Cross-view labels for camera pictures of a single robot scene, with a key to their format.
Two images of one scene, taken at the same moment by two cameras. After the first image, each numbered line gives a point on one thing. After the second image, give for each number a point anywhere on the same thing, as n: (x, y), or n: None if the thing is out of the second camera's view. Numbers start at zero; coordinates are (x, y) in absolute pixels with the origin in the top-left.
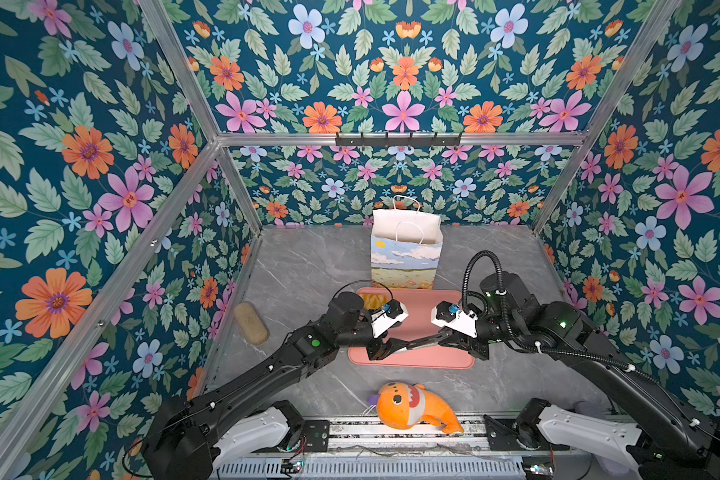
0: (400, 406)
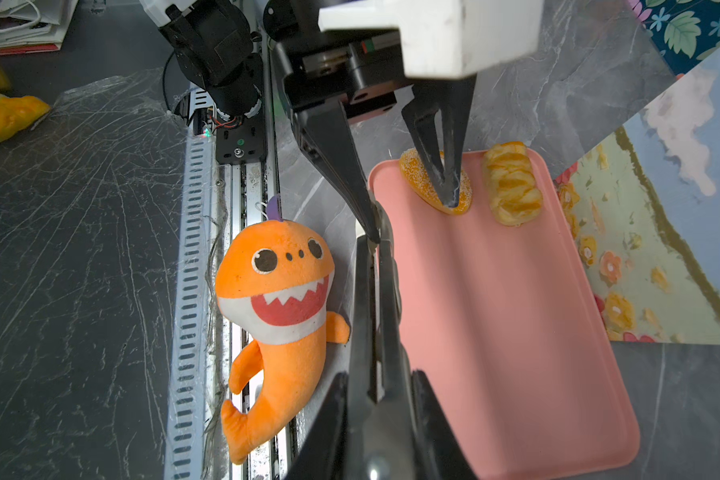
0: (273, 281)
